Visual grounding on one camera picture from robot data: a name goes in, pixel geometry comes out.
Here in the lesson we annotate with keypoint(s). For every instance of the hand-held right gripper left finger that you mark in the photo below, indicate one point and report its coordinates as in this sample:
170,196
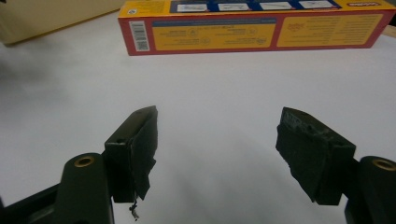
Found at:
134,155

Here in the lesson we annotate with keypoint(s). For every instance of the long yellow and red box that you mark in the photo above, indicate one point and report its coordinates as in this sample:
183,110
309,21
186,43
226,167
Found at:
214,35

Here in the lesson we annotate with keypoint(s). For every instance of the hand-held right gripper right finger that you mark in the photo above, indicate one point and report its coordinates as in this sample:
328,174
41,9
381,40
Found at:
314,155

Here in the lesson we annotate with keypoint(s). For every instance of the beige cardboard box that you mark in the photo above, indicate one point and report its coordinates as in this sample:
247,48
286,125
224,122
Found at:
46,18

